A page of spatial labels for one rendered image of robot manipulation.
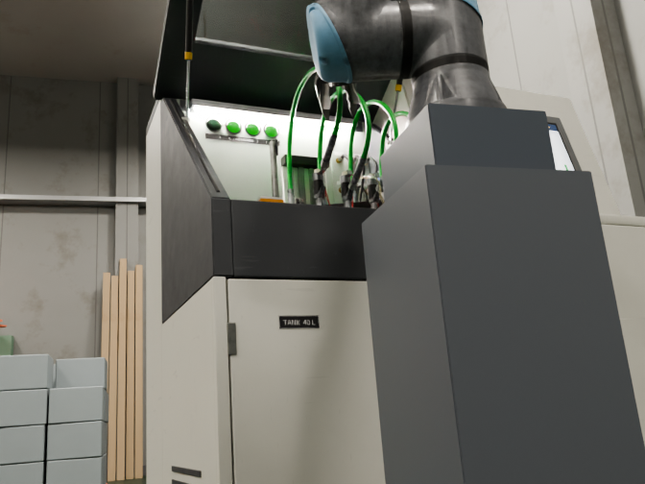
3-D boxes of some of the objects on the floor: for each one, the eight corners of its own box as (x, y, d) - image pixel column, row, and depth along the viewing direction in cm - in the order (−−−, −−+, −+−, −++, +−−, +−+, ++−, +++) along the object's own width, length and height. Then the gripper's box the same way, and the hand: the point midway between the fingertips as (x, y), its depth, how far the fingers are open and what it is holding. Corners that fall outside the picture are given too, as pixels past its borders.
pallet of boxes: (11, 509, 524) (17, 370, 553) (107, 499, 545) (109, 366, 574) (-19, 527, 421) (-9, 355, 450) (102, 514, 442) (104, 350, 471)
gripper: (316, 38, 142) (324, 131, 152) (369, 29, 144) (373, 120, 155) (303, 32, 149) (313, 120, 159) (354, 23, 152) (360, 110, 162)
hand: (338, 111), depth 159 cm, fingers open, 5 cm apart
